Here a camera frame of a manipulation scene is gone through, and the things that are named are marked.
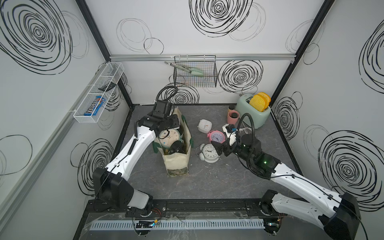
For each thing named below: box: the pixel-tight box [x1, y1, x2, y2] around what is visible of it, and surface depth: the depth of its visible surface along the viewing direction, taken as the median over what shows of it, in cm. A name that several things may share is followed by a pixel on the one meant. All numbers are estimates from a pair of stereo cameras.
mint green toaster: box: [235, 93, 272, 129], surface depth 101 cm
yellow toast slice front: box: [249, 94, 266, 112], surface depth 98 cm
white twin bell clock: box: [195, 143, 222, 164], surface depth 91 cm
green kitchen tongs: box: [164, 61, 204, 77], surface depth 93 cm
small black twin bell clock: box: [168, 140, 187, 155], surface depth 77 cm
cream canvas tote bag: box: [152, 107, 194, 178], surface depth 75 cm
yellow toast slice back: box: [256, 92, 271, 108], surface depth 96 cm
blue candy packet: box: [84, 96, 106, 116], surface depth 72 cm
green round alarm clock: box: [158, 128, 181, 148], surface depth 83 cm
